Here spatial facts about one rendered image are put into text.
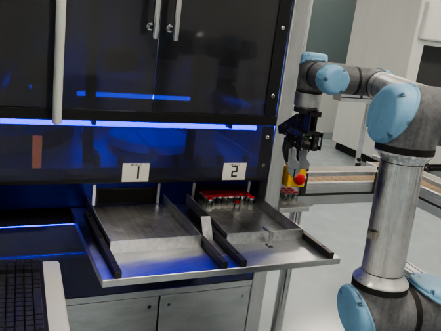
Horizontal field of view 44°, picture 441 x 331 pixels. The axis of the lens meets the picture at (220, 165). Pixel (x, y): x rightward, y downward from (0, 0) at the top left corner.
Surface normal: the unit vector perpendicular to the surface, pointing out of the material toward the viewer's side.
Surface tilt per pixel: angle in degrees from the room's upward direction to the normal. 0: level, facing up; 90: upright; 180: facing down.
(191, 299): 90
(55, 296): 0
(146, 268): 0
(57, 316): 0
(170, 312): 90
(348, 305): 98
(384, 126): 82
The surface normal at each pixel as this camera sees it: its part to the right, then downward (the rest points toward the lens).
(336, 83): 0.26, 0.28
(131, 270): 0.12, -0.95
